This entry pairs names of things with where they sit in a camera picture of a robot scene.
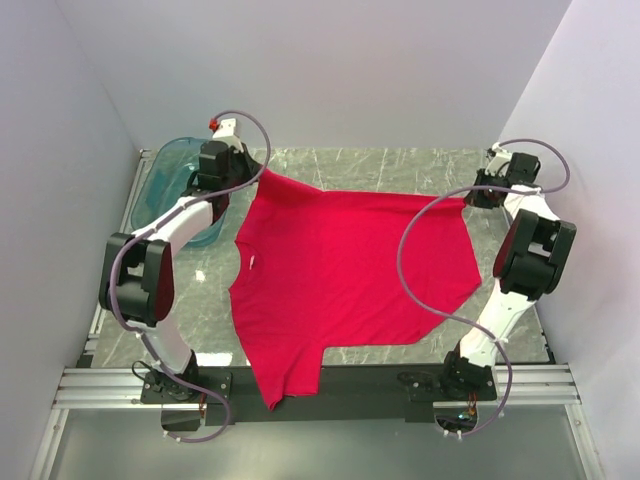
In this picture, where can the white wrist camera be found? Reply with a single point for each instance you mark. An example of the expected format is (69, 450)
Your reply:
(224, 128)
(498, 159)

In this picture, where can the aluminium left side rail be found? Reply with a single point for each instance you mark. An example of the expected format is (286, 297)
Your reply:
(115, 250)

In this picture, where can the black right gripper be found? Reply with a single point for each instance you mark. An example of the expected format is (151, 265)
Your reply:
(475, 199)

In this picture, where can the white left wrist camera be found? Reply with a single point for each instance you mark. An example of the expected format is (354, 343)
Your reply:
(224, 128)

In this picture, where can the red t shirt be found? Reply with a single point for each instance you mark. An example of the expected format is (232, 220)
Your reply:
(324, 269)

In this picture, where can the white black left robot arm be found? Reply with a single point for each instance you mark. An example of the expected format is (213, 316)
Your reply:
(137, 280)

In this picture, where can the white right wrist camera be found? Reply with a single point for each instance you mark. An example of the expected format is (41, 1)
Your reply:
(498, 159)

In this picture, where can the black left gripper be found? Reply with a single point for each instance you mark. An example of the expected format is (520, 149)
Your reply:
(252, 166)

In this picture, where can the teal translucent plastic bin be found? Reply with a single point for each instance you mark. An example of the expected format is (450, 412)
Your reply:
(167, 180)

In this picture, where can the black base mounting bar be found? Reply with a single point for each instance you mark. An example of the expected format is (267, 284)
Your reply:
(356, 392)

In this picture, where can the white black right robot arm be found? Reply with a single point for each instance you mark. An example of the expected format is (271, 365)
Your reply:
(529, 265)

